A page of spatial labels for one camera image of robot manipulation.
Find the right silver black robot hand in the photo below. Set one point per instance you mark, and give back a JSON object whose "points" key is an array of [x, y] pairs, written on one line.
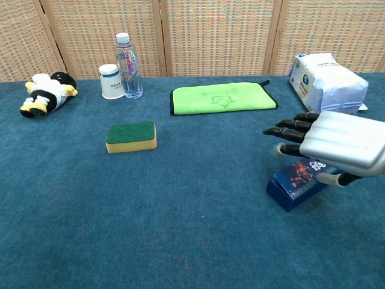
{"points": [[346, 138]]}

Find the blue white glasses case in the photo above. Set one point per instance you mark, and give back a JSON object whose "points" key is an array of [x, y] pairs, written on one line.
{"points": [[294, 186]]}

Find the white tissue pack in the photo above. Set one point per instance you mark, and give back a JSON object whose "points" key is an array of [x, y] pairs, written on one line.
{"points": [[331, 81]]}

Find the green microfiber cloth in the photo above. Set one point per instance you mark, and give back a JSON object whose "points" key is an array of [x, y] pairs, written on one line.
{"points": [[210, 99]]}

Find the woven bamboo folding screen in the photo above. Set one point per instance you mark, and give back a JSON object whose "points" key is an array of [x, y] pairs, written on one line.
{"points": [[216, 36]]}

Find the blue felt table cover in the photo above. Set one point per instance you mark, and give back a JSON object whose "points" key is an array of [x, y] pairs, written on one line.
{"points": [[150, 210]]}

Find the green yellow sponge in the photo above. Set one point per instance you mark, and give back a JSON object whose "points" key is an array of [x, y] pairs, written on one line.
{"points": [[130, 135]]}

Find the clear plastic water bottle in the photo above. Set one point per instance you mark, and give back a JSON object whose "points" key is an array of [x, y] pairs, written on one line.
{"points": [[129, 72]]}

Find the white paper cup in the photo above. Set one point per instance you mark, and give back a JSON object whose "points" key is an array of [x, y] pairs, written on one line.
{"points": [[110, 82]]}

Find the black white penguin plush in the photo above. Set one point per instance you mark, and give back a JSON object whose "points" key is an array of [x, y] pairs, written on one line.
{"points": [[48, 93]]}

